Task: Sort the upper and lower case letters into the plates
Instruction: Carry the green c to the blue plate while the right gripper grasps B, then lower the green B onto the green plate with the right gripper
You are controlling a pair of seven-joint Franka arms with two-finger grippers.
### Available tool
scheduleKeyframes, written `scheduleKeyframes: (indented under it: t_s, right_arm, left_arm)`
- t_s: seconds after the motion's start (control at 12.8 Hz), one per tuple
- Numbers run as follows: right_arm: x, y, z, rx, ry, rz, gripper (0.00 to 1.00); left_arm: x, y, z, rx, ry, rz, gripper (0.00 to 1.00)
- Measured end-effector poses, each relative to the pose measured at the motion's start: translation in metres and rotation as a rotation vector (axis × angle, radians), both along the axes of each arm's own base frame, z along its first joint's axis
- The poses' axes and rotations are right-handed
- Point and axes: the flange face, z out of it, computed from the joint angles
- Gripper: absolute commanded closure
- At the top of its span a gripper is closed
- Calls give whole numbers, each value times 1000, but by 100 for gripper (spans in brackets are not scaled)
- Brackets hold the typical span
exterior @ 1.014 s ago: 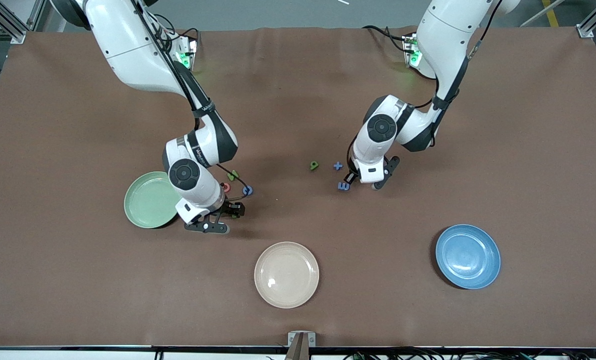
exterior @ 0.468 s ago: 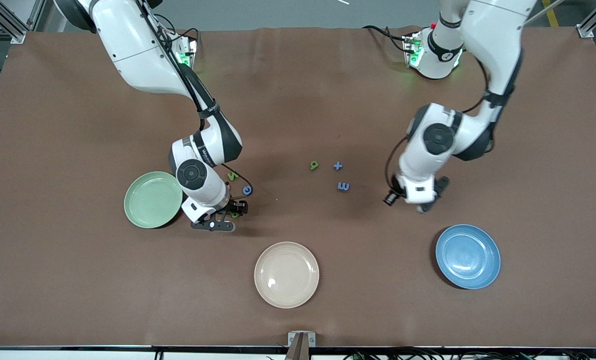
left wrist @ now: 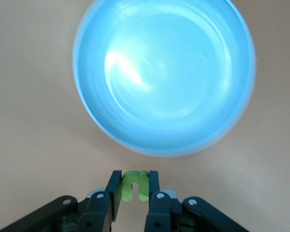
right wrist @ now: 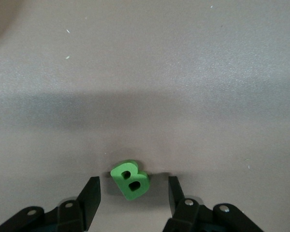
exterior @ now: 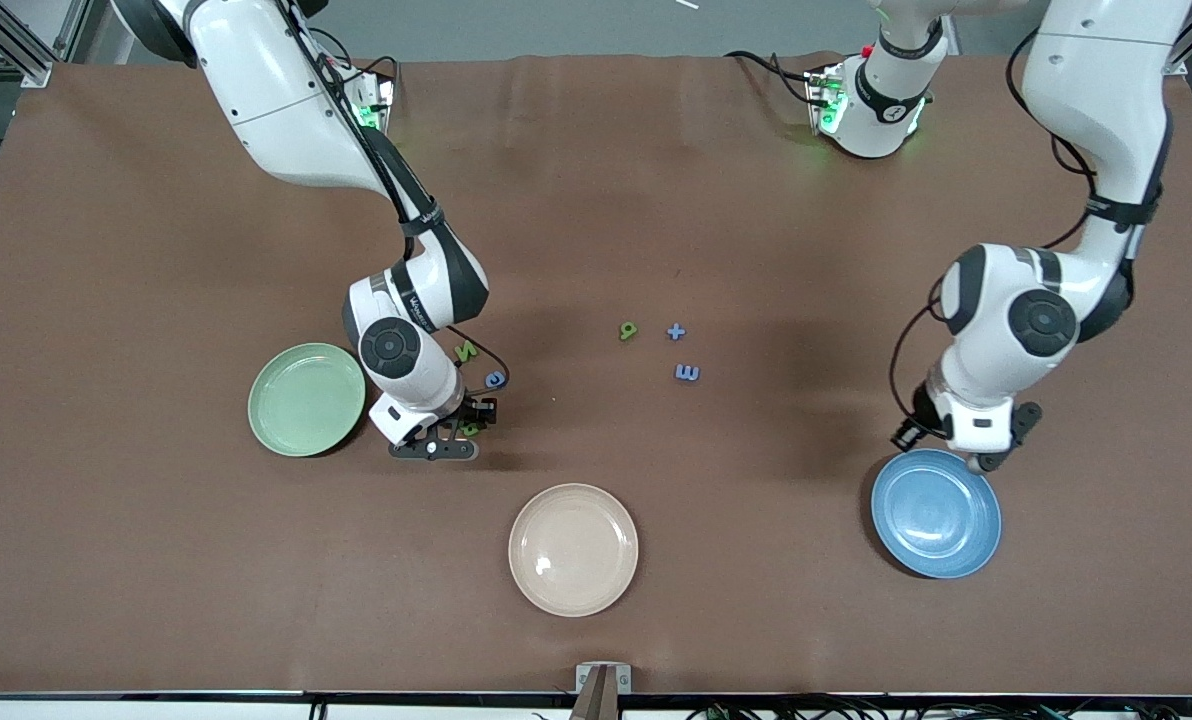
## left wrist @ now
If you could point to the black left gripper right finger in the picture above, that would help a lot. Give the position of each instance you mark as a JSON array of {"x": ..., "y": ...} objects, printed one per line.
[{"x": 159, "y": 212}]

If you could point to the green small letter n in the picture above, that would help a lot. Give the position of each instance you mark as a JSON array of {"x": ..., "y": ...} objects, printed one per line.
[{"x": 127, "y": 188}]

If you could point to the brown table mat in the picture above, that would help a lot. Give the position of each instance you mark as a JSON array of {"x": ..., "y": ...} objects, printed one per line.
[{"x": 31, "y": 120}]

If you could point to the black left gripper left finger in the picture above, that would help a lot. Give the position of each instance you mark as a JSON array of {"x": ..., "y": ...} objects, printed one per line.
[{"x": 99, "y": 212}]

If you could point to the blue plate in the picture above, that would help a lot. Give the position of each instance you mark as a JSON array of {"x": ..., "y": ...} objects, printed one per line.
[{"x": 164, "y": 77}]

